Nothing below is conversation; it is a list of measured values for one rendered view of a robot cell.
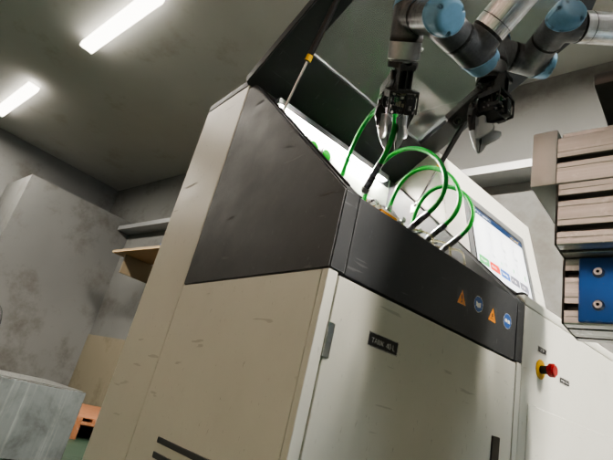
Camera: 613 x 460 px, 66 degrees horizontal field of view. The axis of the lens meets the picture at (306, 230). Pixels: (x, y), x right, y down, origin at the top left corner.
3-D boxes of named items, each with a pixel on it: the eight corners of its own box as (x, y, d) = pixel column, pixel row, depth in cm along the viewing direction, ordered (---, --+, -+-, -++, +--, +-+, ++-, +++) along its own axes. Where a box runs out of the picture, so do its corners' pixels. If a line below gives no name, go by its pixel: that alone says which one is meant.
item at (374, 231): (345, 275, 85) (360, 196, 91) (328, 277, 88) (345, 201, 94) (514, 360, 119) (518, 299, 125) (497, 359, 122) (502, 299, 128)
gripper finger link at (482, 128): (489, 141, 110) (493, 108, 113) (466, 147, 114) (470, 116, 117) (496, 147, 111) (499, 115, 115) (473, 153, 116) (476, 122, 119)
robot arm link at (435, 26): (484, 21, 97) (451, 20, 106) (451, -15, 91) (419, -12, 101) (462, 55, 98) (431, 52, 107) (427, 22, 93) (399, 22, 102)
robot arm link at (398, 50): (386, 40, 112) (420, 42, 113) (383, 60, 114) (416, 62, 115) (393, 41, 105) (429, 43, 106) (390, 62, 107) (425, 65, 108)
